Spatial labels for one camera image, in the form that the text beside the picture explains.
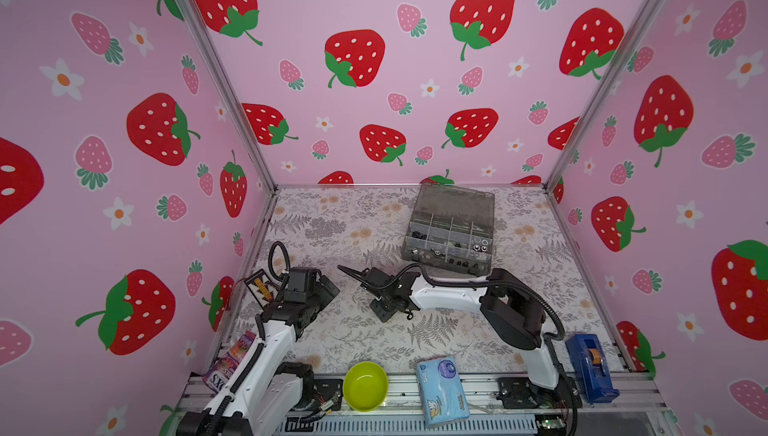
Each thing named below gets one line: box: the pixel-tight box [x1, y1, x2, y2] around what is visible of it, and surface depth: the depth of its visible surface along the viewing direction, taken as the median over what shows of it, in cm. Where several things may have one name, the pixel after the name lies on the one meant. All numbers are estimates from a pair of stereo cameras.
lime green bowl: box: [343, 361, 389, 413], surface depth 77 cm
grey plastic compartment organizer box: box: [401, 183, 496, 276], surface depth 106 cm
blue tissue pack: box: [416, 357, 470, 427], surface depth 71 cm
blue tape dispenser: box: [565, 334, 620, 405], surface depth 75 cm
